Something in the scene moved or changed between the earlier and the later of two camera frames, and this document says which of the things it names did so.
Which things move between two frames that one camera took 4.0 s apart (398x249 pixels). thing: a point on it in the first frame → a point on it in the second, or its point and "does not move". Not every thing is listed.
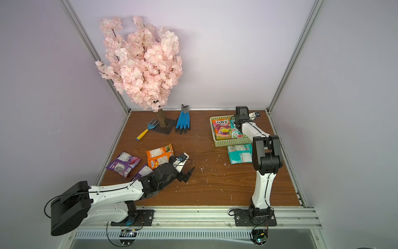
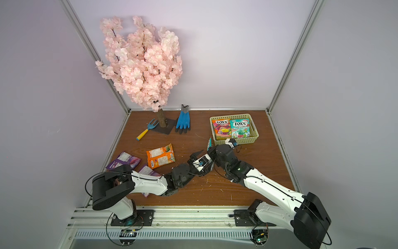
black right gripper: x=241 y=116 → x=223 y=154
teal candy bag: x=240 y=153 → x=209 y=143
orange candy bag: x=158 y=156 does not move
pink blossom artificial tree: x=146 y=68 does not move
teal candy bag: x=236 y=133 does not move
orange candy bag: x=223 y=128 does not move
